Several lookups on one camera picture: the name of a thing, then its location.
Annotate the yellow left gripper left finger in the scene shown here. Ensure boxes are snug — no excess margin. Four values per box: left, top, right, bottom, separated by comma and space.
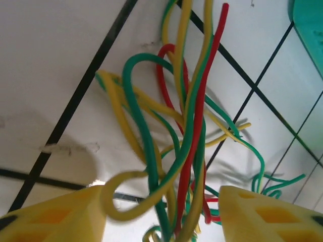
0, 185, 108, 242

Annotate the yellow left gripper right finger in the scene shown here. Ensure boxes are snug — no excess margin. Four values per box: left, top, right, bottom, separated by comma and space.
218, 185, 323, 242

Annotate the green cable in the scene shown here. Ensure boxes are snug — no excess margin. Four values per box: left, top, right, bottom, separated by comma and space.
122, 53, 178, 240
228, 120, 306, 200

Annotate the yellow cable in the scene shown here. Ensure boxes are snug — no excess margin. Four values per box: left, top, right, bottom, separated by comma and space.
205, 122, 252, 148
174, 0, 193, 114

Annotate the teal plastic basket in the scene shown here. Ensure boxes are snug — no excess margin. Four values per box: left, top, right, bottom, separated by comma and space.
287, 0, 323, 82

